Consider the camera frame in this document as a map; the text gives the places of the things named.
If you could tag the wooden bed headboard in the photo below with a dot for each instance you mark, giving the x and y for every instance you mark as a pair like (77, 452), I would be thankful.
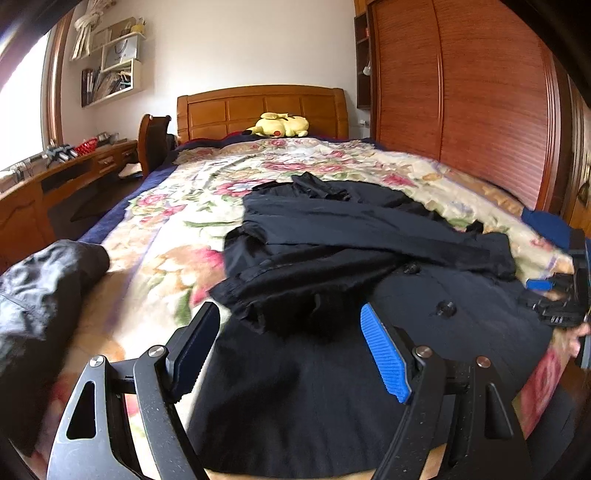
(258, 108)

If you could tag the white wall shelf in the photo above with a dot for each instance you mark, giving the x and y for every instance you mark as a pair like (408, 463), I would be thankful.
(136, 78)

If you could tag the navy bed sheet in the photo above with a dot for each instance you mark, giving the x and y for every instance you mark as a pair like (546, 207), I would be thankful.
(120, 205)

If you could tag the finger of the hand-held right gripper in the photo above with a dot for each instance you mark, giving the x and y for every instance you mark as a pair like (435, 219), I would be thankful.
(532, 301)
(539, 284)

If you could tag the black trench coat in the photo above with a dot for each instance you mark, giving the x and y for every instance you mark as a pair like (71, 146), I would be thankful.
(323, 240)

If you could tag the yellow plush toy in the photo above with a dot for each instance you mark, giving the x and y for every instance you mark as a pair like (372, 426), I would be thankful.
(281, 125)

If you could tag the black device on desk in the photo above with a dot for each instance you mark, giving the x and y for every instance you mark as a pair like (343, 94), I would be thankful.
(60, 153)

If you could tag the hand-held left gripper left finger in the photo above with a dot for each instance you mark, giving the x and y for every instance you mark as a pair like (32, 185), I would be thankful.
(194, 350)

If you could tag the wooden slatted wardrobe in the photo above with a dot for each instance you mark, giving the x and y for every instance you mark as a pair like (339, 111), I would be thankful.
(485, 92)

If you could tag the white paper bag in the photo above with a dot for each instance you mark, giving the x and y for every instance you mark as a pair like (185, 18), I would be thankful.
(120, 53)

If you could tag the dark grey crumpled garment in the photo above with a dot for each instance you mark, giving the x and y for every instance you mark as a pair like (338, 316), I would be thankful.
(37, 300)

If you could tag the row of books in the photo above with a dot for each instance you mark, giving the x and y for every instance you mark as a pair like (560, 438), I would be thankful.
(87, 86)

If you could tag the wooden desk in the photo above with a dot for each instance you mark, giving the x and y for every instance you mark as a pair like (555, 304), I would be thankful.
(23, 207)

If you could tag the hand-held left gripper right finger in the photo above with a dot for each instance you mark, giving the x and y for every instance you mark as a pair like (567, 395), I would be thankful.
(385, 353)

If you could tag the wooden chair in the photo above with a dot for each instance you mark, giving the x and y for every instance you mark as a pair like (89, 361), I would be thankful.
(152, 143)

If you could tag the tied beige curtain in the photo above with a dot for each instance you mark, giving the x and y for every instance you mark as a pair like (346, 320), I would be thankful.
(87, 32)

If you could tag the person's right hand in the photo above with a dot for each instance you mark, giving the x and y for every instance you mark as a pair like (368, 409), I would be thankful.
(581, 339)

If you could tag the floral blanket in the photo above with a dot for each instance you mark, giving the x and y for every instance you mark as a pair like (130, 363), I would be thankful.
(194, 194)

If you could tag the blue cloth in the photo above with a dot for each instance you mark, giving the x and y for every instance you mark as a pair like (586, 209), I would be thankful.
(549, 226)

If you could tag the red basket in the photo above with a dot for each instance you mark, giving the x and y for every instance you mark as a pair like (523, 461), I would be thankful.
(85, 146)

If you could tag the window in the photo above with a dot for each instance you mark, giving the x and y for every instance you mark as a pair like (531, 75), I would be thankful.
(23, 115)

